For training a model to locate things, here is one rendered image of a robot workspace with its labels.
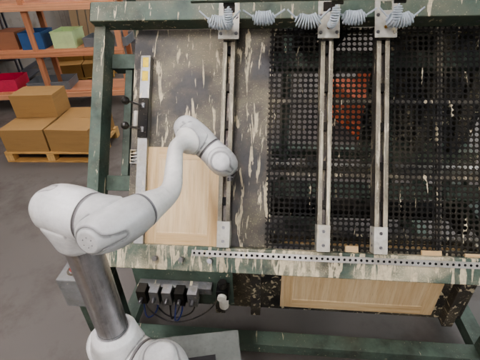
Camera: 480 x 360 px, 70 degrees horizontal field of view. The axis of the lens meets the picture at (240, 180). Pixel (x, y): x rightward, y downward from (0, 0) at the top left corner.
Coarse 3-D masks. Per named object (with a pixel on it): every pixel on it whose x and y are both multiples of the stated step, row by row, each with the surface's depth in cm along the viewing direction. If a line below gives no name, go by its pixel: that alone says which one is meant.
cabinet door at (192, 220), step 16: (160, 160) 174; (192, 160) 173; (160, 176) 174; (192, 176) 173; (208, 176) 172; (192, 192) 172; (208, 192) 171; (176, 208) 173; (192, 208) 172; (208, 208) 171; (160, 224) 173; (176, 224) 172; (192, 224) 172; (208, 224) 171; (160, 240) 172; (176, 240) 172; (192, 240) 171; (208, 240) 170
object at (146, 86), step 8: (144, 56) 175; (152, 64) 178; (152, 72) 178; (144, 88) 174; (144, 96) 174; (144, 144) 173; (144, 152) 173; (144, 160) 173; (136, 168) 173; (144, 168) 172; (136, 176) 173; (144, 176) 172; (136, 184) 172; (144, 184) 172; (136, 192) 172; (136, 240) 171; (144, 240) 173
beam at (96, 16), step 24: (360, 0) 161; (408, 0) 159; (432, 0) 158; (456, 0) 157; (96, 24) 175; (120, 24) 175; (144, 24) 174; (168, 24) 173; (192, 24) 172; (240, 24) 171; (288, 24) 170; (312, 24) 169; (360, 24) 167; (432, 24) 165; (456, 24) 165
